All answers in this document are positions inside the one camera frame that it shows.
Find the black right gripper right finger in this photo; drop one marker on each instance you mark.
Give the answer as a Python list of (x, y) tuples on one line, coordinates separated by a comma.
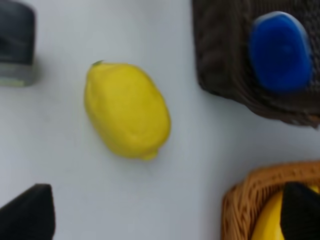
[(300, 212)]

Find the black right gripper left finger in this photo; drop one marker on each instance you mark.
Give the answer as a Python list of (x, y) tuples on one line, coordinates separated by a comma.
[(29, 216)]

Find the yellow banana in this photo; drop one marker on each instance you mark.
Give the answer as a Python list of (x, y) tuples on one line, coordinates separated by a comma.
[(267, 226)]

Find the white bottle blue cap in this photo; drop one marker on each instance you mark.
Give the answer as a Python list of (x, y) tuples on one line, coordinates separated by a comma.
[(280, 52)]

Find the orange wicker basket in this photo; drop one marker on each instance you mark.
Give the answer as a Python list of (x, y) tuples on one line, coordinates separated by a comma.
[(243, 203)]

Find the yellow lemon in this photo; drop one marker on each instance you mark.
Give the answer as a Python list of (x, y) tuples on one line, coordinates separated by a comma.
[(126, 109)]

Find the dark green pump bottle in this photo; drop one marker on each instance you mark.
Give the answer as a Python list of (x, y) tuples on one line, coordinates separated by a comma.
[(17, 43)]

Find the dark brown wicker basket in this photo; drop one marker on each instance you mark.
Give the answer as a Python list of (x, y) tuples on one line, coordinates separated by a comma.
[(221, 32)]

